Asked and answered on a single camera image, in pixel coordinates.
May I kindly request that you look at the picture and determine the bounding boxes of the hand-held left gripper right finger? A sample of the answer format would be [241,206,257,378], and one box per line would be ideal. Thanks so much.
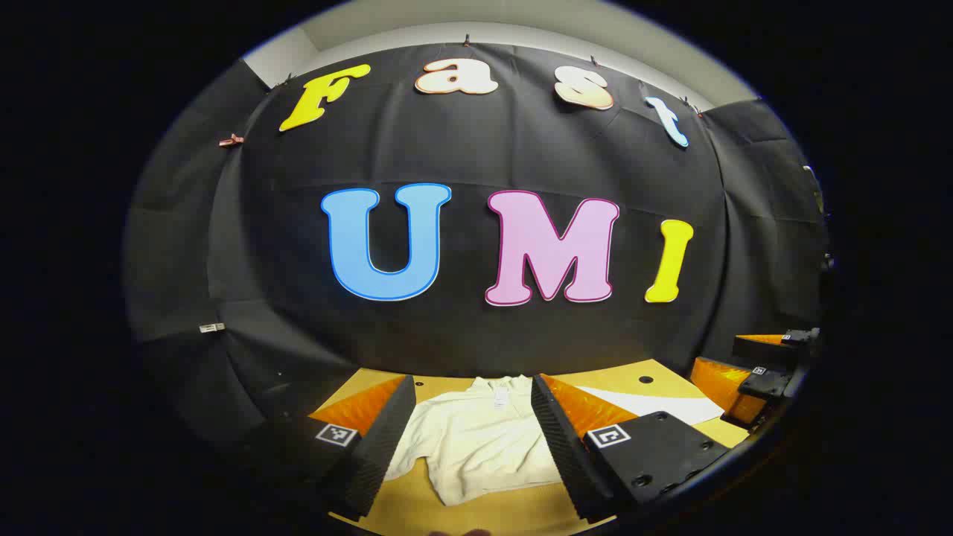
[530,374,732,523]

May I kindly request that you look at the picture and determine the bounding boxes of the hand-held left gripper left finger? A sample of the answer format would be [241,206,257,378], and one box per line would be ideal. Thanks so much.
[223,374,418,522]

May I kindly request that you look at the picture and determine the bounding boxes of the white sweatshirt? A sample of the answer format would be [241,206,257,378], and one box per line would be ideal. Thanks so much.
[383,374,724,507]

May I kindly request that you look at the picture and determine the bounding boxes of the black backdrop cloth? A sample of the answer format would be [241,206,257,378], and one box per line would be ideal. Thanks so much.
[123,41,831,477]

